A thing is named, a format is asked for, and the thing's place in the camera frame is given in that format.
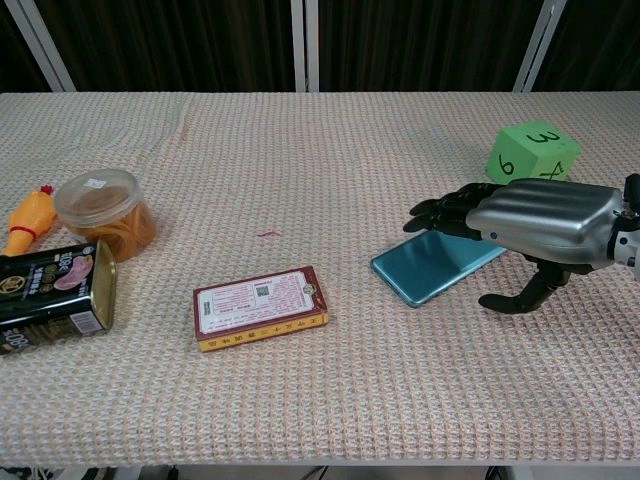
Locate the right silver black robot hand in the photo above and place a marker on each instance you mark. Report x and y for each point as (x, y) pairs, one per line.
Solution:
(545, 217)

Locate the blue smartphone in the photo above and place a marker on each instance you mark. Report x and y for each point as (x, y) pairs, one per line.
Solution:
(430, 267)

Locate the green foam number cube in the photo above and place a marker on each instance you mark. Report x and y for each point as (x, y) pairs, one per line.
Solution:
(532, 155)

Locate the beige waffle weave tablecloth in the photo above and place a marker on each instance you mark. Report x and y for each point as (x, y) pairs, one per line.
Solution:
(320, 380)

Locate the red yellow card box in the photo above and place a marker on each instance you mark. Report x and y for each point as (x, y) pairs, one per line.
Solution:
(260, 307)

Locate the clear jar of rubber bands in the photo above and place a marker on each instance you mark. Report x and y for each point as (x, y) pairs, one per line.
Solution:
(107, 212)

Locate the black luncheon meat tin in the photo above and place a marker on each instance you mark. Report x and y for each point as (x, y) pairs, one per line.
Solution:
(55, 295)

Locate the yellow rubber chicken toy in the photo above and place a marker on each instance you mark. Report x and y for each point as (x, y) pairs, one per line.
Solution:
(30, 217)

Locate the white metal frame post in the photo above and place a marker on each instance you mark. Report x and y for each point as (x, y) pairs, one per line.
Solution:
(304, 45)
(541, 45)
(40, 45)

